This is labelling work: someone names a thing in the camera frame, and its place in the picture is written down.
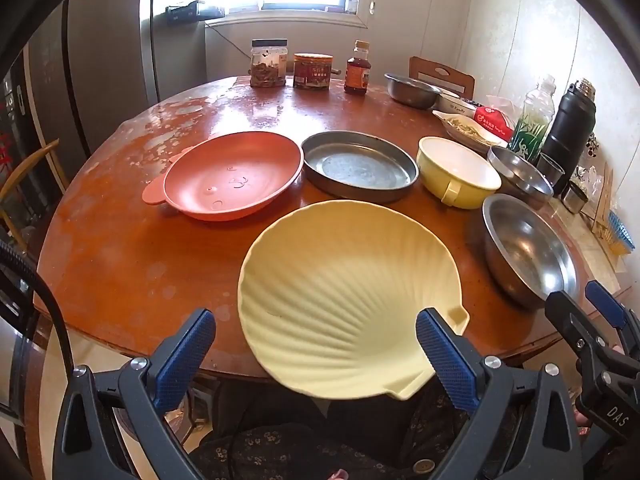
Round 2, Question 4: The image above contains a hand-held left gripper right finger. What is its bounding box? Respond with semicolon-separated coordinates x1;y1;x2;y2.
415;307;586;480

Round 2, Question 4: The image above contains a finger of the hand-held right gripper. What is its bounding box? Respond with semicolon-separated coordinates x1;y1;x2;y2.
585;280;640;358
544;290;618;386

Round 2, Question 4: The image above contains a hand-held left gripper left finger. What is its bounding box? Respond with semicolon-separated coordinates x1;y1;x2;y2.
52;307;217;480

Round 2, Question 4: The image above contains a large steel bowl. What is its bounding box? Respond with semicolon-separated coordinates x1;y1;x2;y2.
481;193;581;310

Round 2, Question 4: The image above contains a yellow shell-shaped plate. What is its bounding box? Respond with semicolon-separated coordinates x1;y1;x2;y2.
237;199;471;402

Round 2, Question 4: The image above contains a small double-wall steel bowl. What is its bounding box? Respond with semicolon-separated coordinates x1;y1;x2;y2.
486;145;555;210

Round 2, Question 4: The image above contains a pink plastic plate with ears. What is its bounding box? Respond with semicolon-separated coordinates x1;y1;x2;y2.
141;131;304;222

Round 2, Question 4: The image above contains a yellow bowl with handle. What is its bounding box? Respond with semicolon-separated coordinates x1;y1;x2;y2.
416;136;502;210

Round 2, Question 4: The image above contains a round metal pan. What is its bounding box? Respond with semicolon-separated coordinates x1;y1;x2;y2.
301;130;420;204

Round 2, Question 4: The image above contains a blue plastic basket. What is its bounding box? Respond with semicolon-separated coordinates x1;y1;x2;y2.
606;210;636;257

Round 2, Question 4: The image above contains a small metal cup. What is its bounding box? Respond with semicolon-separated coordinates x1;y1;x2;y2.
561;180;591;215

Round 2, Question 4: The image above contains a clear plastic cup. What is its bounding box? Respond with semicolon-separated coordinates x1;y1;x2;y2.
535;152;566;196

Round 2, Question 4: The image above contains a black thermos flask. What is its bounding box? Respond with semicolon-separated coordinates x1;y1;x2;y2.
537;78;597;196

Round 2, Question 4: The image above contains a green drink bottle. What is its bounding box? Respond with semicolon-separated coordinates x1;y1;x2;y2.
506;74;557;165

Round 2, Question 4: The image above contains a red tissue pack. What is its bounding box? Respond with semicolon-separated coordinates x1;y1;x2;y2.
472;95;516;142

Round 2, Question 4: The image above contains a white dish with food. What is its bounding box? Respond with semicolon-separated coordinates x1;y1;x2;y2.
432;109;501;153

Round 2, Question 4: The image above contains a white ceramic bowl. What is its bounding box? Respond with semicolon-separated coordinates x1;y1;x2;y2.
435;91;478;113

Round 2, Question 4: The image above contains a wooden chair back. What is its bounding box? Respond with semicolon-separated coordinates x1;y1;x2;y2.
408;56;476;97

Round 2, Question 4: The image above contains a steel basin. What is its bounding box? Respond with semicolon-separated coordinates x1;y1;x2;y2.
384;73;442;110

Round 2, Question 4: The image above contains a clear jar with black lid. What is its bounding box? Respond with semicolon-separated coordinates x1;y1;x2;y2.
249;38;289;88

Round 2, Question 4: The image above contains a brown sauce bottle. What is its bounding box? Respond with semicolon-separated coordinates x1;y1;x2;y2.
343;40;373;95

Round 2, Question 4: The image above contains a red-labelled jar with orange lid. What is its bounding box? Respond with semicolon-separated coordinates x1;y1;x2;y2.
292;52;334;90

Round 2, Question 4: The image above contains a grey refrigerator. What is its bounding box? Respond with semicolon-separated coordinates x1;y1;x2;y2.
25;0;208;196

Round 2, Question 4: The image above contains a black cable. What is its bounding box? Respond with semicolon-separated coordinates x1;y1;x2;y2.
0;237;76;376

